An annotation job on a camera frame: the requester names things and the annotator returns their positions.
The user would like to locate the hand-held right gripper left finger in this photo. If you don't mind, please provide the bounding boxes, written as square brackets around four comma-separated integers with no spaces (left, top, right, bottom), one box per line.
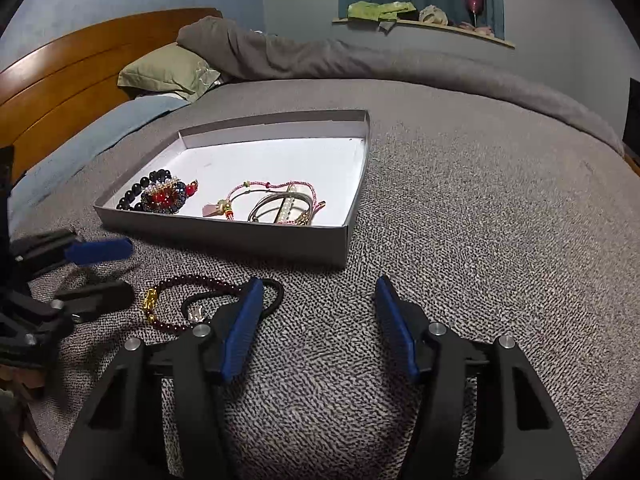
[55,276,265,480]

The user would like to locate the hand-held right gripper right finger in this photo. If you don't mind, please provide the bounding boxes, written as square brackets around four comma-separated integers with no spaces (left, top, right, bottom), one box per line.
[375,275,583,480]

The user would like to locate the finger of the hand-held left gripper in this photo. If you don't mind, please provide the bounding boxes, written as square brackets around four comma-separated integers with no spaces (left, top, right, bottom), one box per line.
[11,230,135,277]
[51,280,135,323]

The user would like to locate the black hair tie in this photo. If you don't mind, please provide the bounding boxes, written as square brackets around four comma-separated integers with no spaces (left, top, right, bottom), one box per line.
[181,277,285,324]

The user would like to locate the dark red bead bracelet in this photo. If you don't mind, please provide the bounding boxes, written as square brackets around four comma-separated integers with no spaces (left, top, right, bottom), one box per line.
[142,275,247,334]

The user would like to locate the large dark bead bracelet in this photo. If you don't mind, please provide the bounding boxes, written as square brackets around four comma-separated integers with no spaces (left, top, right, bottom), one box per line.
[116,169,173,211]

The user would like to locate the red jewelled bead bracelet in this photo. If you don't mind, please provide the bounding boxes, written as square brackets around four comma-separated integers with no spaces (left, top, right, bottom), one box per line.
[141,175,199,215]

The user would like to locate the thin metal bangles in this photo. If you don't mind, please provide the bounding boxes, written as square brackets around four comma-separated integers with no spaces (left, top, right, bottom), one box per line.
[247,190,321,225]

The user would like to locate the pink cord bracelet with tassel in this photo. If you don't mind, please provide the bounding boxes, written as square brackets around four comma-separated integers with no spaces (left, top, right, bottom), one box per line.
[202,178,319,221]

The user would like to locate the shallow grey cardboard box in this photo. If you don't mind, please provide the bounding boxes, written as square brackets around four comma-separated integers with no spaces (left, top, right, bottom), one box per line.
[93,109,372,268]

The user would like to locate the person's left hand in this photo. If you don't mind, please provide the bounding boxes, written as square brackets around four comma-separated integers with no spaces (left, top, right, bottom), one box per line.
[0,366,47,401]

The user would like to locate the blue pillow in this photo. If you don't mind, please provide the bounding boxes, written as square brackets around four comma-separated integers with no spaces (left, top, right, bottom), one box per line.
[10,94,191,231]

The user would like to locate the grey bed cover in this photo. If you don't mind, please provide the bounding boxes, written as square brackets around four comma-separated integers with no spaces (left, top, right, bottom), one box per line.
[0,77,640,480]

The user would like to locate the wooden headboard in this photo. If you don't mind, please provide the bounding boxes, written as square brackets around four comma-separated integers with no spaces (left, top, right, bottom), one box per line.
[0,7,224,182]

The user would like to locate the green pillow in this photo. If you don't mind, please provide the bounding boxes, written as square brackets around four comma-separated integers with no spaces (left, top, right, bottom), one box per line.
[117,42,222,102]

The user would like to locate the grey duvet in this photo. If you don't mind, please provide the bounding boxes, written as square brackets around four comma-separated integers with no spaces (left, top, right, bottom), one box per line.
[176,16,626,157]

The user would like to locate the window sill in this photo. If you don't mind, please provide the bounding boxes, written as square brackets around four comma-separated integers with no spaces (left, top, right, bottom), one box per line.
[332,16,516,50]

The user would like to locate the black television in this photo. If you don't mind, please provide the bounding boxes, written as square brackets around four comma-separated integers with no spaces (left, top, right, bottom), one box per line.
[622,77,640,162]

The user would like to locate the beige crumpled cloth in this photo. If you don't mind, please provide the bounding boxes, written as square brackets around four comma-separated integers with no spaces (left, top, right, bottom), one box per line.
[419,5,450,25]

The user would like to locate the green cloth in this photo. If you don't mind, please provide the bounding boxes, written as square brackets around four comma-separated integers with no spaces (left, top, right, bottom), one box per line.
[347,1,417,31]

